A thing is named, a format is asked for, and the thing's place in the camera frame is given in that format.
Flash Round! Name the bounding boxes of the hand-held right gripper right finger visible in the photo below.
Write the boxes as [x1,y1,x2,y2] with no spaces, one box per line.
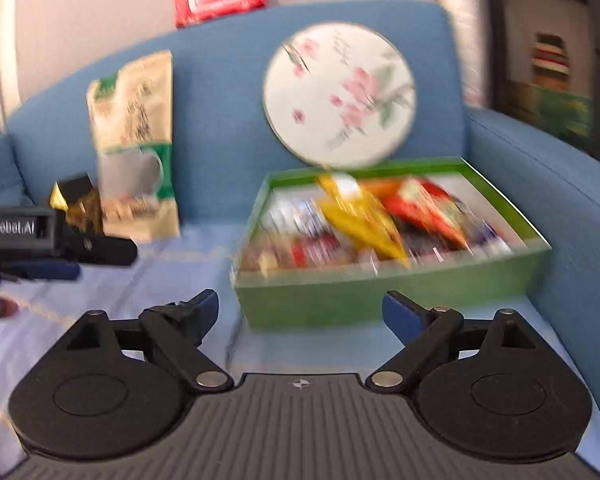
[367,290,541,394]

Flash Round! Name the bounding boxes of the yellow snack packet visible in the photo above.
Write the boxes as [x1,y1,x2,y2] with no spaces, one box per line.
[317,172,413,268]

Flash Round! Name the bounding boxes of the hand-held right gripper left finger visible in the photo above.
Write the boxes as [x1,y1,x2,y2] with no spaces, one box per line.
[62,289,233,394]

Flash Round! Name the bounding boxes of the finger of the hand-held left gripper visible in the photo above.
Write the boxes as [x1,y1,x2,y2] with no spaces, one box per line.
[77,234,138,267]
[2,260,81,282]

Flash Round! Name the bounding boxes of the blue sofa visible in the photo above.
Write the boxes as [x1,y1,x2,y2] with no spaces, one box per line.
[0,0,600,480]

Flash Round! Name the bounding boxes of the gold black wrapped candy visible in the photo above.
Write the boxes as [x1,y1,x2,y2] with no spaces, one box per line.
[50,174,98,226]

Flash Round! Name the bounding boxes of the large beige green snack bag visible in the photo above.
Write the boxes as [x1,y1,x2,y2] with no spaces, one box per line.
[86,50,181,241]

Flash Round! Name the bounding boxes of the red snack packet beige label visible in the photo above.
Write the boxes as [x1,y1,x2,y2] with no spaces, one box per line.
[382,177,473,251]

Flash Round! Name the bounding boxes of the person's left hand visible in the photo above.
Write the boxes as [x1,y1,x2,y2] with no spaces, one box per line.
[0,297,21,396]

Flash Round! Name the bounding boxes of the light blue seat mat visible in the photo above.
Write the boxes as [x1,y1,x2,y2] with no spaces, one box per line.
[0,222,600,480]

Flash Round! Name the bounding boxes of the red snack packet dark print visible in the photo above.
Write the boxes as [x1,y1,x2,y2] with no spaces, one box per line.
[285,235,351,268]

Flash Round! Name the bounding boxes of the green cardboard box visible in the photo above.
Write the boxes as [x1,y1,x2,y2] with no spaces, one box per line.
[230,156,552,331]

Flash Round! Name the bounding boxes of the striped tape roll stack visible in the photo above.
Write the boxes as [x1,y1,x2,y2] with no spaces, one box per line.
[530,32,571,91]

